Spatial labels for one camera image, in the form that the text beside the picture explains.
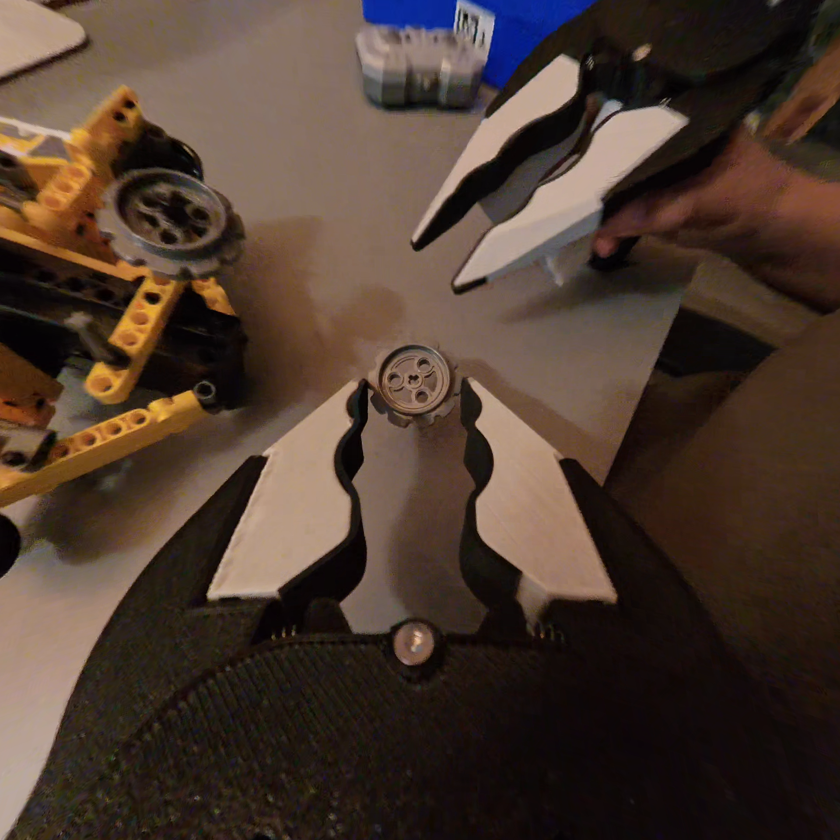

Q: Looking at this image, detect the yellow toy vehicle model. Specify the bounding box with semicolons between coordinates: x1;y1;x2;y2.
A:
0;85;250;581

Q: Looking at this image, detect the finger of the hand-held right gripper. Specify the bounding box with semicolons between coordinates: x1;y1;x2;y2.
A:
411;54;589;253
450;105;690;295

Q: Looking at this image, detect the person's right hand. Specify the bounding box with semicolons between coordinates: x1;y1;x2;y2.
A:
592;126;840;311

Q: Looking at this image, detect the blue plastic bin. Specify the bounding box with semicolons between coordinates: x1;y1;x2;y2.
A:
362;0;595;89

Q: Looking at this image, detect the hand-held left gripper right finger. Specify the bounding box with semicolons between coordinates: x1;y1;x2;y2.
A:
458;377;619;635

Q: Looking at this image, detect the grey toy wheel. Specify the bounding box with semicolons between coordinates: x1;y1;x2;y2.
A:
367;344;463;429

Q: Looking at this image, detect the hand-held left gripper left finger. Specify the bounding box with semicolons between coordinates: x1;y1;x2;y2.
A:
206;378;368;622

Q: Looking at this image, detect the grey toy battery box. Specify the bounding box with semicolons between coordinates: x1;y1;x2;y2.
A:
356;25;490;109

